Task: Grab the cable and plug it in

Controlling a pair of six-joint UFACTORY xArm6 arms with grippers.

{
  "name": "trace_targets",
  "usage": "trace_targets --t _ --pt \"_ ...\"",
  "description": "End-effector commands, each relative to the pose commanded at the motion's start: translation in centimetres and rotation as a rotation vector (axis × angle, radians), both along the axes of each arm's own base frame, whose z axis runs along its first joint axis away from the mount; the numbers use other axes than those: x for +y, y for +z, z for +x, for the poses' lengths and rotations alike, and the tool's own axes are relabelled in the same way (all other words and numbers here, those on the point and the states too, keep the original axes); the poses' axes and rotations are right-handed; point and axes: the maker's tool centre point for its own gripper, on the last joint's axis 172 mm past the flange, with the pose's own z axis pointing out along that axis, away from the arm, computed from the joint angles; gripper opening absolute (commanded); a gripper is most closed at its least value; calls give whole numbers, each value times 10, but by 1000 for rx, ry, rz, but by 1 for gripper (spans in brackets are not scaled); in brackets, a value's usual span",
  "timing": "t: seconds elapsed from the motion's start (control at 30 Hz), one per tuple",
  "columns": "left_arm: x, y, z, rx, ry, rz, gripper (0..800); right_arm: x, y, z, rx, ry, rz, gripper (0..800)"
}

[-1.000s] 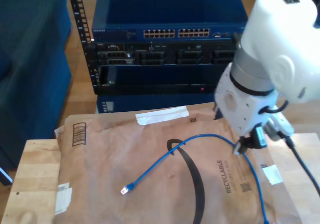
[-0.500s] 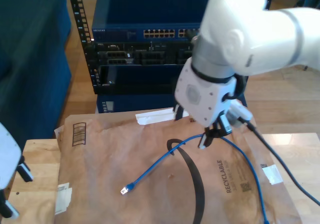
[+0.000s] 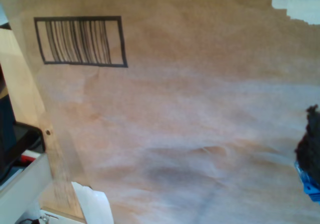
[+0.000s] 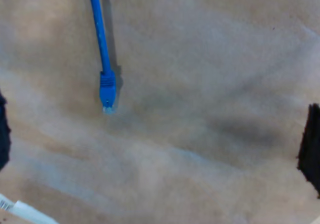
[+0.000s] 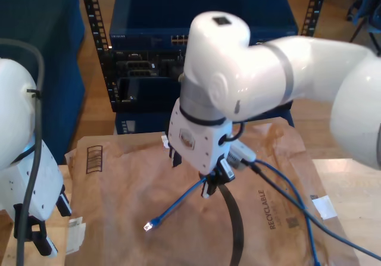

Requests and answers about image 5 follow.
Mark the white tape strip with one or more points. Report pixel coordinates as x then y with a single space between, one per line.
164 141

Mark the white shipping label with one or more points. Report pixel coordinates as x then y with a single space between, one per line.
76 236

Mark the blue equipment case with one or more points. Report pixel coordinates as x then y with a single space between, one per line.
143 123

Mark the brown paper mailer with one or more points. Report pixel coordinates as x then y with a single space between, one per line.
134 194

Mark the black rack server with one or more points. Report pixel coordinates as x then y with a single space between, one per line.
134 57

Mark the blue sofa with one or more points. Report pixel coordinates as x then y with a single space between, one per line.
59 69

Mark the white square sticker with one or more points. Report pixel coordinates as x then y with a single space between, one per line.
324 206

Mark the black perforated rack upright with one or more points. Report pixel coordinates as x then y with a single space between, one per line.
95 19
312 10

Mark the chair with blue fabric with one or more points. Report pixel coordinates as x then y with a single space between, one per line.
364 1

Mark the blue network switch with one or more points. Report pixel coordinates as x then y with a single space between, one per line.
143 10

